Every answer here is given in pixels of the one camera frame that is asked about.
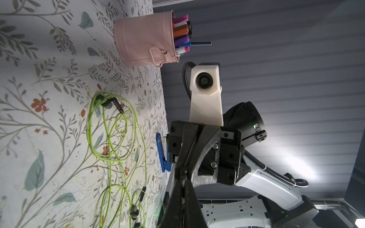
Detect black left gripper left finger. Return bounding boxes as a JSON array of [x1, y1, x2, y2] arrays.
[[158, 171, 184, 228]]

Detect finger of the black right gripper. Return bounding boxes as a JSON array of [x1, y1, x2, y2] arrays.
[[175, 123, 200, 182], [188, 125, 221, 187]]

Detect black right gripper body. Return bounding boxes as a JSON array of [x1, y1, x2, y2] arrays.
[[167, 121, 241, 185]]

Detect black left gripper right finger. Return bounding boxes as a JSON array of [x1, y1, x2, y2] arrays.
[[183, 180, 207, 228]]

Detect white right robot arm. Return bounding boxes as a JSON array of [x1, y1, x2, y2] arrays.
[[160, 102, 318, 228]]

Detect colourful markers in bucket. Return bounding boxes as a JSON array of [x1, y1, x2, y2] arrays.
[[172, 14, 213, 57]]

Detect pink pen bucket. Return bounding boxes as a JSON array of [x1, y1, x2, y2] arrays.
[[114, 11, 180, 68]]

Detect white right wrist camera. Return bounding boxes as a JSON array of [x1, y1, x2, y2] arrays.
[[189, 63, 223, 126]]

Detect green earphone cable coil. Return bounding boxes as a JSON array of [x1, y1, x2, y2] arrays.
[[86, 91, 149, 228]]

